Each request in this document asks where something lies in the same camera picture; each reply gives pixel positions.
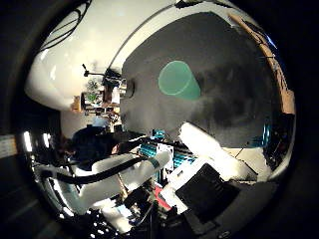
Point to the wooden board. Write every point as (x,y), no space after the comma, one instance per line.
(275,69)

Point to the green potted plant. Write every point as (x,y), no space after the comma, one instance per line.
(91,89)

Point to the green plastic cup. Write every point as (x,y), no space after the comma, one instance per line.
(177,81)

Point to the teal storage bin rack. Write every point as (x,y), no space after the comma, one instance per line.
(156,149)

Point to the black tripod stand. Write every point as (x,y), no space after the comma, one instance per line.
(96,73)

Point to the person in dark clothes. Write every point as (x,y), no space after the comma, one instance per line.
(89,142)

